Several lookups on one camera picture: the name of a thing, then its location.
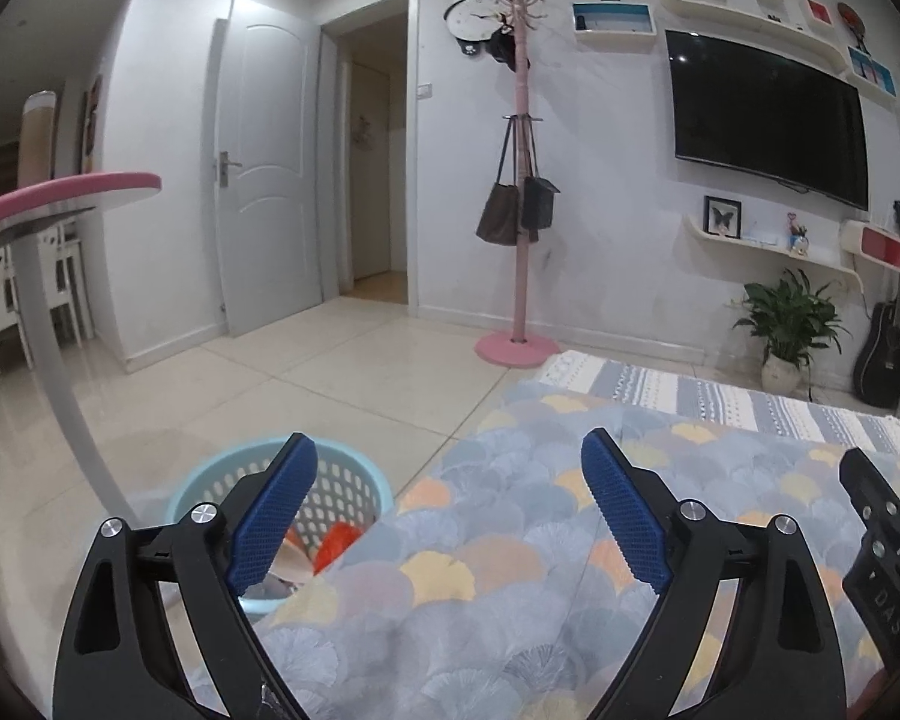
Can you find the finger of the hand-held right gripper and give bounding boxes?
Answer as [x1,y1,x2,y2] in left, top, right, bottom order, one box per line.
[838,448,900,672]

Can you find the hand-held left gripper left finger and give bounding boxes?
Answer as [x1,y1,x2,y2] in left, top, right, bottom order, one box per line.
[51,431,320,720]

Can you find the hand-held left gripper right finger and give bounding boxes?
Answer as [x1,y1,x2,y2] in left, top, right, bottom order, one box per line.
[580,427,848,720]

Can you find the light blue perforated plastic basket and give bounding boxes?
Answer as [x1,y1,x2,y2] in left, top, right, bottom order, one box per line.
[172,441,392,620]

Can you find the paper cup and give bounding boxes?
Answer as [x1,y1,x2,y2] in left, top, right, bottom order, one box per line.
[266,540,316,597]

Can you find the orange snack packet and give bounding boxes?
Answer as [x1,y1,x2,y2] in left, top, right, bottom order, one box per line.
[311,523,365,578]

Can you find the black acoustic guitar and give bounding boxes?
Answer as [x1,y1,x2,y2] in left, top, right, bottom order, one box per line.
[853,201,900,410]

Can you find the fan-patterned blanket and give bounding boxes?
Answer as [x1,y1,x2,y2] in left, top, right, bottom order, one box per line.
[187,379,900,720]

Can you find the striped rug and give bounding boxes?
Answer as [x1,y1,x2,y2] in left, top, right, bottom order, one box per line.
[532,351,900,447]

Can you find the green potted plant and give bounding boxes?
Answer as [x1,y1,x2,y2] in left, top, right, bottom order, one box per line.
[731,270,852,395]

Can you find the pink coat rack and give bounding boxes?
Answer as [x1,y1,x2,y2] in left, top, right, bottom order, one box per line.
[469,0,563,368]

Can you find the framed butterfly picture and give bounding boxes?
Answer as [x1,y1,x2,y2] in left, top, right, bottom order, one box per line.
[703,196,743,241]

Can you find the brown handbag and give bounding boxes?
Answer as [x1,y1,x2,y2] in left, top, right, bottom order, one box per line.
[476,120,526,248]

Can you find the black handbag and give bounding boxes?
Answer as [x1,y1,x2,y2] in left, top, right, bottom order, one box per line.
[521,120,561,232]

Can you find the white dining chairs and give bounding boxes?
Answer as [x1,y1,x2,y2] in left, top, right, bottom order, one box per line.
[0,229,95,391]

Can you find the white door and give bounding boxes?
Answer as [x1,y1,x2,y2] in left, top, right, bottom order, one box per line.
[214,0,323,337]

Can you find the black hat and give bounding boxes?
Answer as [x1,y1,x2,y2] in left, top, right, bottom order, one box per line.
[487,26,518,68]

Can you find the red and white wall box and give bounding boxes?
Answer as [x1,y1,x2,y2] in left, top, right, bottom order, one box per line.
[840,219,900,272]

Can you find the white curved wall shelf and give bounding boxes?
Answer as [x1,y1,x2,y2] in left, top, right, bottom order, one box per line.
[685,214,863,293]

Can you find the black wall television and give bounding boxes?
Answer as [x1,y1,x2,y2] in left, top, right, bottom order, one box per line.
[665,28,869,211]

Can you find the white pedestal table pink top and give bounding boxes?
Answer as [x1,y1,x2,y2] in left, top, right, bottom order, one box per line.
[0,171,162,533]

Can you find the blue picture wall box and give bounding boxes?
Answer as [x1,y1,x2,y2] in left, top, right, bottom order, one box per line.
[847,45,893,87]

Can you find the framed wall picture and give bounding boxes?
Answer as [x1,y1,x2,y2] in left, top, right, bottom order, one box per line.
[82,75,104,173]

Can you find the long white wavy wall shelf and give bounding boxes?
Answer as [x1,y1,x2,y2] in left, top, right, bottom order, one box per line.
[660,0,900,110]

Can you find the white and blue wall box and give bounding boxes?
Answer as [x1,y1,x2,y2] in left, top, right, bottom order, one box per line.
[572,2,657,42]

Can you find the round wall clock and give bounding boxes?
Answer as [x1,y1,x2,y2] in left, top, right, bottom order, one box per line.
[444,0,515,57]

